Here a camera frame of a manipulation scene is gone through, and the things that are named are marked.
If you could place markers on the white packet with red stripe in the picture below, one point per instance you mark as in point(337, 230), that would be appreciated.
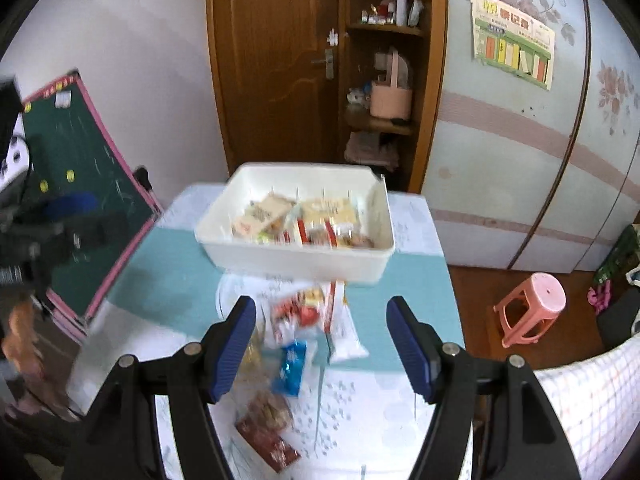
point(345, 340)

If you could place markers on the red edged clear packet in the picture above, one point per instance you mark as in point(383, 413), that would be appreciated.
point(320, 232)

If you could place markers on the white flower door hook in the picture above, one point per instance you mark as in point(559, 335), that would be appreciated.
point(332, 36)

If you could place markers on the green chalkboard with pink frame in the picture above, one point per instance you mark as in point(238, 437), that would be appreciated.
point(90, 160)

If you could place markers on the pink plastic stool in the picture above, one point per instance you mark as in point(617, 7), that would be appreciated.
point(537, 300)

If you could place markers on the floral tablecloth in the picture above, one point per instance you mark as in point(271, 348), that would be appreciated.
point(350, 420)

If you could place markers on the brown snack clear packet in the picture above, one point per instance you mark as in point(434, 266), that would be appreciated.
point(359, 241)

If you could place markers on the teal table mat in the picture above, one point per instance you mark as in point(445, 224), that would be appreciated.
point(165, 280)

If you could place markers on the folded pink cloth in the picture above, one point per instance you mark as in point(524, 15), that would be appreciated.
point(370, 150)

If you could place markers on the tan biscuit packet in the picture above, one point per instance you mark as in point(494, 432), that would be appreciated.
point(265, 215)

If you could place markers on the person's left forearm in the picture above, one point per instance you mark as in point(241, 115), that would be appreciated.
point(20, 340)

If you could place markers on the red and white snack bag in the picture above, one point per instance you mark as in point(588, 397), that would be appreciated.
point(300, 310)

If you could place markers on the small blue packet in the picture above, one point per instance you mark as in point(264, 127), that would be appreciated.
point(290, 367)

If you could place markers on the wooden door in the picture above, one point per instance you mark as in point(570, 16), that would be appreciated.
point(270, 60)

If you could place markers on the black bag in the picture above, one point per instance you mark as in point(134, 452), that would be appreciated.
point(620, 320)

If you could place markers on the black easel knob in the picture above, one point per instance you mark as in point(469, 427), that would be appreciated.
point(142, 177)

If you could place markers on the pink toy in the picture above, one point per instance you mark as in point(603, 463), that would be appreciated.
point(599, 300)

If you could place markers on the wall poster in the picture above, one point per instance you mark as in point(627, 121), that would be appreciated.
point(510, 35)

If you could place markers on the small bottles and boxes clutter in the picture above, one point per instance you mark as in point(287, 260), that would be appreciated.
point(395, 10)

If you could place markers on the small white toy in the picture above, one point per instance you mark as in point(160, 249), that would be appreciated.
point(357, 97)

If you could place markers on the floral sliding wardrobe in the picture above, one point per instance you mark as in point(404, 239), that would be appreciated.
point(500, 160)

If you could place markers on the checked blanket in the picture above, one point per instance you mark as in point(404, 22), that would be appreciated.
point(600, 410)

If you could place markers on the green floral bag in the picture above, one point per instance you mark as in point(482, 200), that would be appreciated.
point(617, 255)

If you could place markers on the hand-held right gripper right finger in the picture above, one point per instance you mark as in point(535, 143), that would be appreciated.
point(411, 350)

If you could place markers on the wooden corner shelf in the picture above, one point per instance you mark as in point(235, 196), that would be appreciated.
point(432, 85)

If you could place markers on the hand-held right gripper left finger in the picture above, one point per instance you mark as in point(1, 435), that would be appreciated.
point(232, 355)

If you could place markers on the red snack packet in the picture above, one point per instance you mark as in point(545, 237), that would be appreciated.
point(270, 447)

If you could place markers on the pale yellow puffed rice packet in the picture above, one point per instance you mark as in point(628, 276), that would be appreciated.
point(330, 211)

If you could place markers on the white plastic storage bin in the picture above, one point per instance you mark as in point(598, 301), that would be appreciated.
point(300, 265)

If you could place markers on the brown nut clear packet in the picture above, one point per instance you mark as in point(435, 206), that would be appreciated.
point(272, 407)

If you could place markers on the green and yellow small packet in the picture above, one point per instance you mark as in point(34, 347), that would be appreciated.
point(255, 350)

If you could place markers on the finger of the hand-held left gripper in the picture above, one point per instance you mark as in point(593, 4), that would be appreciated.
point(95, 235)
point(70, 207)

